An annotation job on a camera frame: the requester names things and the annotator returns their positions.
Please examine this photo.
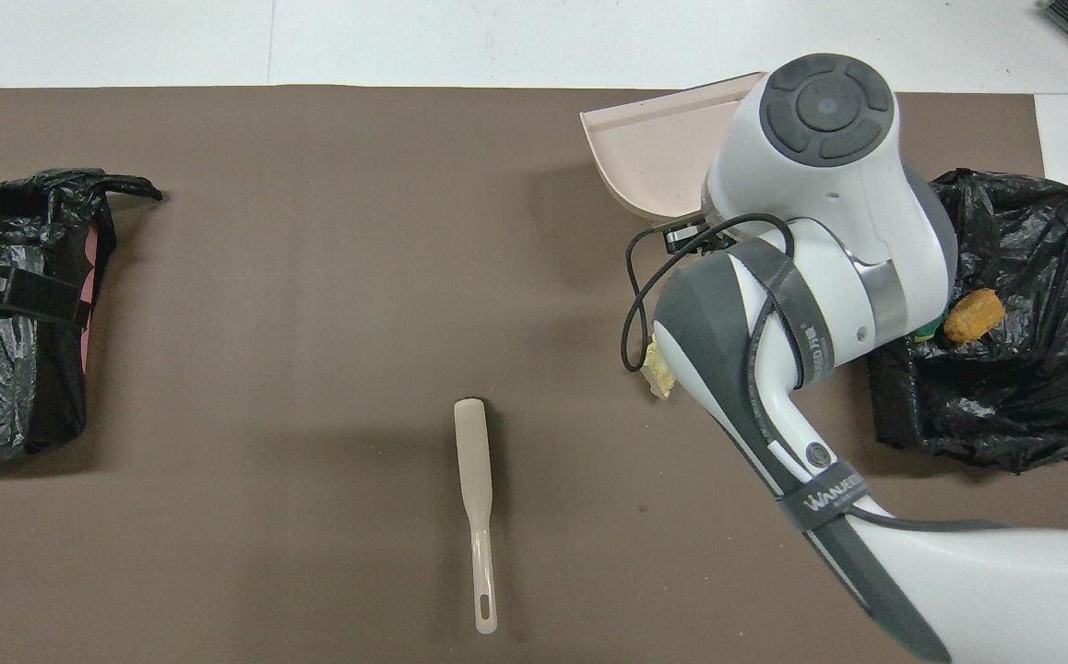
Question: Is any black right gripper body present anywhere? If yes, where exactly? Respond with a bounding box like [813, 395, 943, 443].
[662, 219, 711, 255]

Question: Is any beige plastic dustpan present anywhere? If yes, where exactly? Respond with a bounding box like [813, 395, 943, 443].
[579, 72, 768, 224]

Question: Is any orange brown bread roll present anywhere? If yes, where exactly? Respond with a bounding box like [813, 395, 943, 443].
[943, 288, 1005, 344]

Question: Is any beige hand brush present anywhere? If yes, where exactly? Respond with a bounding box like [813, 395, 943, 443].
[454, 397, 499, 635]

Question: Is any pink bin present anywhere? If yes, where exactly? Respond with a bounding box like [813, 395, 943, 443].
[79, 226, 101, 370]

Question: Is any brown table mat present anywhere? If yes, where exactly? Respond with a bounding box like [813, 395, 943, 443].
[0, 86, 1068, 664]

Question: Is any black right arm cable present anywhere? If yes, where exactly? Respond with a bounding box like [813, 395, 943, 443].
[622, 214, 793, 374]

